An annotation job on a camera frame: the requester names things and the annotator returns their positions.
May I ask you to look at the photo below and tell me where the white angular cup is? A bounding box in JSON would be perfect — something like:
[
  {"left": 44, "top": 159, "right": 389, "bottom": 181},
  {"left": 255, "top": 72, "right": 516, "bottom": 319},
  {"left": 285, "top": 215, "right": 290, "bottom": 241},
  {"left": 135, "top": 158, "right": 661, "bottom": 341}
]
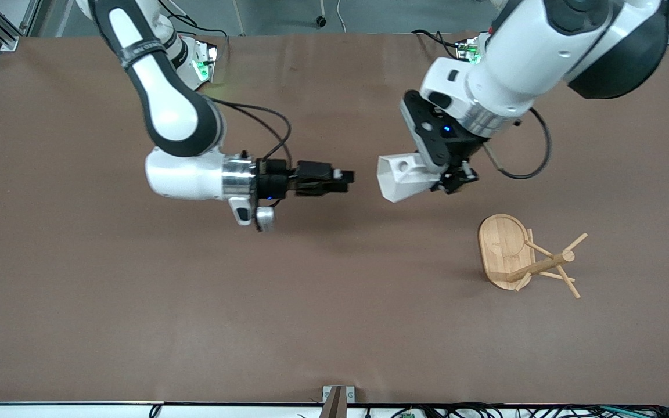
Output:
[{"left": 377, "top": 152, "right": 447, "bottom": 203}]

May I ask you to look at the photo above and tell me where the wooden cup rack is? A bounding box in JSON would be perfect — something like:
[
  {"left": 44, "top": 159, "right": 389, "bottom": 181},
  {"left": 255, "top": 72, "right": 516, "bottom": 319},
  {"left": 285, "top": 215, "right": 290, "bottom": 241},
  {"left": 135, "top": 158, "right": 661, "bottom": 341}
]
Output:
[{"left": 479, "top": 214, "right": 589, "bottom": 300}]

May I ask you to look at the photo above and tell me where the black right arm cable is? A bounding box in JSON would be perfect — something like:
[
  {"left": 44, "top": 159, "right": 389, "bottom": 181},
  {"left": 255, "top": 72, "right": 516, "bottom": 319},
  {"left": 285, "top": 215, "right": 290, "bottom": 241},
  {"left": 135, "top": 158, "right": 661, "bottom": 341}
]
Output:
[{"left": 207, "top": 97, "right": 294, "bottom": 170}]

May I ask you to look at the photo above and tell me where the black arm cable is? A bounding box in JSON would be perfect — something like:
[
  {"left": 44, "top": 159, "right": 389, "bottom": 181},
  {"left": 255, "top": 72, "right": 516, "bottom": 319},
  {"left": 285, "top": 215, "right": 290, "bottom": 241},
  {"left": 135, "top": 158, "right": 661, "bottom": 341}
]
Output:
[
  {"left": 481, "top": 107, "right": 552, "bottom": 180},
  {"left": 207, "top": 97, "right": 294, "bottom": 170}
]

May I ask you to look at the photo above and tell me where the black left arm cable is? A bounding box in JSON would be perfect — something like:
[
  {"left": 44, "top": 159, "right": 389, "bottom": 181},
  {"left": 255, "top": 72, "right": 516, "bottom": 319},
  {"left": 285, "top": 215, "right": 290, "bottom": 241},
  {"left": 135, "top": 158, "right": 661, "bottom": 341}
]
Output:
[{"left": 481, "top": 107, "right": 552, "bottom": 180}]

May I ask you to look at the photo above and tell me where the black left base cable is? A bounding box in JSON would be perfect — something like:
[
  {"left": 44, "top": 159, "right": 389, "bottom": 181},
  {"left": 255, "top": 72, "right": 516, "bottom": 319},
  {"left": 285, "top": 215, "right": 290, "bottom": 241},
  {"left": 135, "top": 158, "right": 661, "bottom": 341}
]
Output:
[{"left": 411, "top": 28, "right": 464, "bottom": 62}]

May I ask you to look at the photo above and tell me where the black base cable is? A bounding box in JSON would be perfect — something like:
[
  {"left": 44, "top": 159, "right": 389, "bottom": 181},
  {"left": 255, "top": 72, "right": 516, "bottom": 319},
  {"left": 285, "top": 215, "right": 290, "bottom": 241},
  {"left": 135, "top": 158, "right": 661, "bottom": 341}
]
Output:
[
  {"left": 163, "top": 0, "right": 229, "bottom": 59},
  {"left": 411, "top": 28, "right": 464, "bottom": 62}
]

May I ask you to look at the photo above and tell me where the black right base cable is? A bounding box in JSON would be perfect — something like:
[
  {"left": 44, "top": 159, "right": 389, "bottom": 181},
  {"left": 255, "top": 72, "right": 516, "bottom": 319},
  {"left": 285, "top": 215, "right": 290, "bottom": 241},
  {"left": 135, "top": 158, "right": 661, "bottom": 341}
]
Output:
[{"left": 163, "top": 0, "right": 229, "bottom": 59}]

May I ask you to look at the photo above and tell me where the metal table edge bracket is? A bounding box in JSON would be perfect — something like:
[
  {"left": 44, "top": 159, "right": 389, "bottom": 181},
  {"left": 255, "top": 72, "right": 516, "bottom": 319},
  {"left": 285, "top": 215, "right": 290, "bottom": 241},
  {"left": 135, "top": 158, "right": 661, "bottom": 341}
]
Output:
[{"left": 322, "top": 385, "right": 355, "bottom": 418}]

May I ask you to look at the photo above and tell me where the black cable bundle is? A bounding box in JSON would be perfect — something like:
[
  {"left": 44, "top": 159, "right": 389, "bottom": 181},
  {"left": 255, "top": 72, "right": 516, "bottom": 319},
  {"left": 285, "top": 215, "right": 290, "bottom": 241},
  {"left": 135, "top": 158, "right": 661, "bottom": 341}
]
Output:
[{"left": 364, "top": 402, "right": 669, "bottom": 418}]

